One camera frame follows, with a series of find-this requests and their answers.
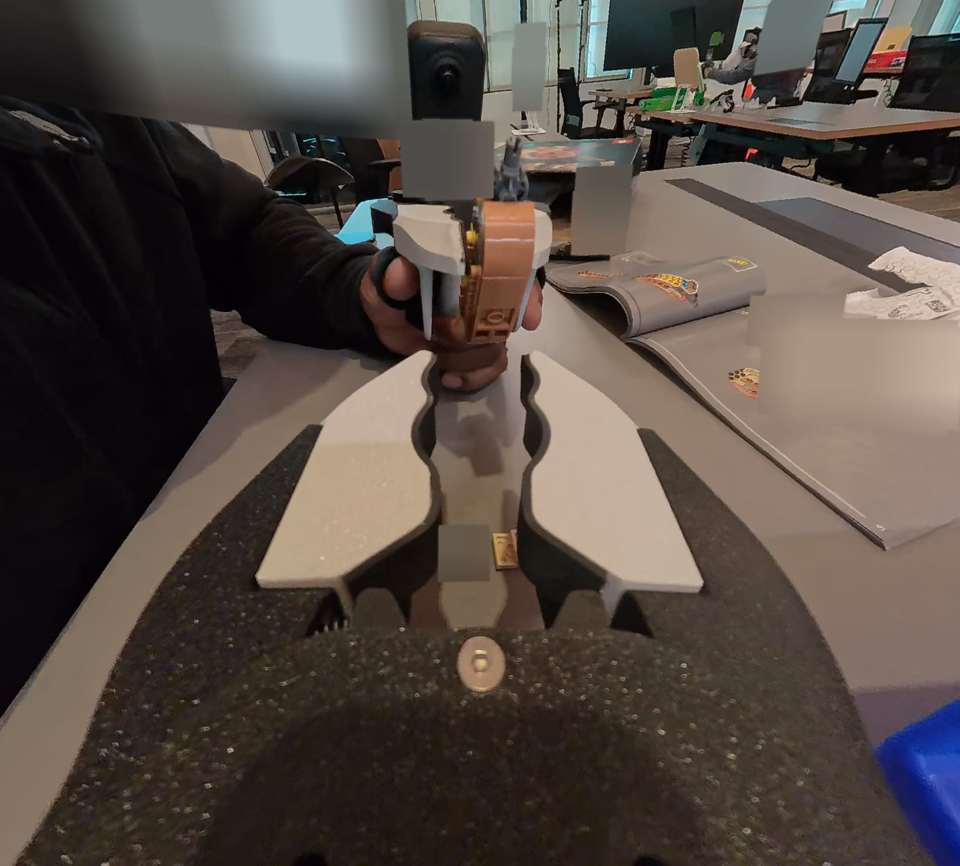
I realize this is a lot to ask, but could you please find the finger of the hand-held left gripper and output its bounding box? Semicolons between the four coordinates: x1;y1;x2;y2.
392;201;471;341
533;213;555;291

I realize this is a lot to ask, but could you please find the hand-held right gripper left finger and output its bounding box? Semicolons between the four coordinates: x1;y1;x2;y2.
255;350;441;620

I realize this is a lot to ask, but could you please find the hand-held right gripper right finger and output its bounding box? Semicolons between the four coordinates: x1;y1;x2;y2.
517;350;706;621

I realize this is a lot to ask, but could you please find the brown lego model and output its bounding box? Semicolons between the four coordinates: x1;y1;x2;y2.
460;137;538;347

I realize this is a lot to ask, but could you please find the person's left forearm black sleeve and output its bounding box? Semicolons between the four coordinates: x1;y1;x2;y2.
198;149;393;357

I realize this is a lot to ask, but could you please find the lego set box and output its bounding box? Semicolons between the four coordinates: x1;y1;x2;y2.
516;136;646;179

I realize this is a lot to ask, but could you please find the grey lego instruction booklet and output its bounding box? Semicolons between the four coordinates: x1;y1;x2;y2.
543;250;960;552

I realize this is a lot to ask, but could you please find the person's left hand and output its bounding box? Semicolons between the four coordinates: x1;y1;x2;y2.
360;254;546;395

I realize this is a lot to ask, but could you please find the black office chair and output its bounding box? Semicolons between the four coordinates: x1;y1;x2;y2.
557;66;627;141

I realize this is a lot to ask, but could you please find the dark round chair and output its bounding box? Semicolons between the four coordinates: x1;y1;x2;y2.
265;155;355;231

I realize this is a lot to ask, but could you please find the large black monitor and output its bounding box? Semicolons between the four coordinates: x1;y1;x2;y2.
603;0;756;74

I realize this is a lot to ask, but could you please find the person's black clothed torso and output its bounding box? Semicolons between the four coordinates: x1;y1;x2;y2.
0;97;260;721

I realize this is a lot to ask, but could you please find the wooden office desk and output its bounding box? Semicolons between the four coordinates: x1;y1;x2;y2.
637;99;960;171

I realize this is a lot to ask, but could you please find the white printed paper sheet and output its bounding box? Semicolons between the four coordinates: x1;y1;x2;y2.
843;245;960;321

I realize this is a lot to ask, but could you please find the tilted computer monitor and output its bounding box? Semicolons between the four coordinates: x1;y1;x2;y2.
834;17;891;89

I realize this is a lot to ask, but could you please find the black computer monitor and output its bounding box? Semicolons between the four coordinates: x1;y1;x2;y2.
888;33;960;114

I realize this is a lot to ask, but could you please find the blue plastic container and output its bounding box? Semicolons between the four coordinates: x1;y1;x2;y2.
873;701;960;866

